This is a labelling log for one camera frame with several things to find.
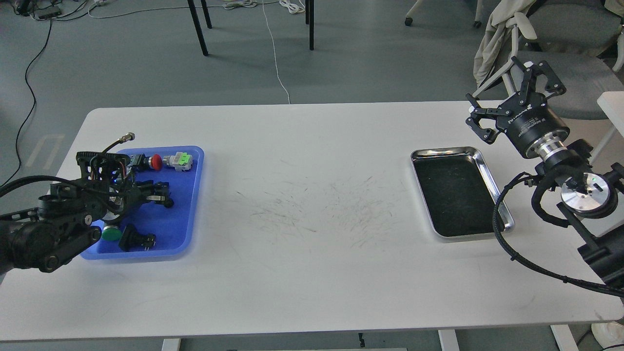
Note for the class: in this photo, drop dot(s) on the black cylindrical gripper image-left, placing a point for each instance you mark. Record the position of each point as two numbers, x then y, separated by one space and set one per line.
141 192

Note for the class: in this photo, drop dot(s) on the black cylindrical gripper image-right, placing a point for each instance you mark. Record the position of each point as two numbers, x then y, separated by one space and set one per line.
532 124

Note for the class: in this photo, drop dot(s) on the black robot arm image-left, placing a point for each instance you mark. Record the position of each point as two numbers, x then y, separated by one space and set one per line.
78 213

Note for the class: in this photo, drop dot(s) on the blue plastic tray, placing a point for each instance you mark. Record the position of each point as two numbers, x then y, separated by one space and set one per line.
172 227

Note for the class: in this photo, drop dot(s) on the silver metal tray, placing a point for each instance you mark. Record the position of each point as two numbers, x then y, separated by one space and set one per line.
458 191

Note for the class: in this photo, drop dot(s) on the grey office chair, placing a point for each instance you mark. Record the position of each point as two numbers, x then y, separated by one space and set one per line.
570 35

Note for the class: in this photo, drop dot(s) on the beige jacket on chair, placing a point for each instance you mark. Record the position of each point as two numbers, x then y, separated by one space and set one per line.
494 36

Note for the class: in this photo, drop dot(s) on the black table leg left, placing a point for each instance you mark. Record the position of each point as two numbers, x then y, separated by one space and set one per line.
196 22

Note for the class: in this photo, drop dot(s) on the black table leg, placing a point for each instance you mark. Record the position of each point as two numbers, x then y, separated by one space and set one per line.
196 22
309 20

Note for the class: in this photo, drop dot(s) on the black table leg right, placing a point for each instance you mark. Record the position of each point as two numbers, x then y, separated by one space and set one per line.
309 20

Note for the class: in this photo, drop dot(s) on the red push button switch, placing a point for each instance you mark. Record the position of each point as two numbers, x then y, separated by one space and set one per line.
142 162

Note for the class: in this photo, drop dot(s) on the grey green connector switch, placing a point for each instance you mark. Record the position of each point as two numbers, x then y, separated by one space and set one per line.
180 162

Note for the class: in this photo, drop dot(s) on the black square switch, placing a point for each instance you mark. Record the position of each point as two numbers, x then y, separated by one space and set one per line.
131 238

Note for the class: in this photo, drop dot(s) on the green push button switch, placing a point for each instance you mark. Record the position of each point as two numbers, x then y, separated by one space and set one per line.
112 234

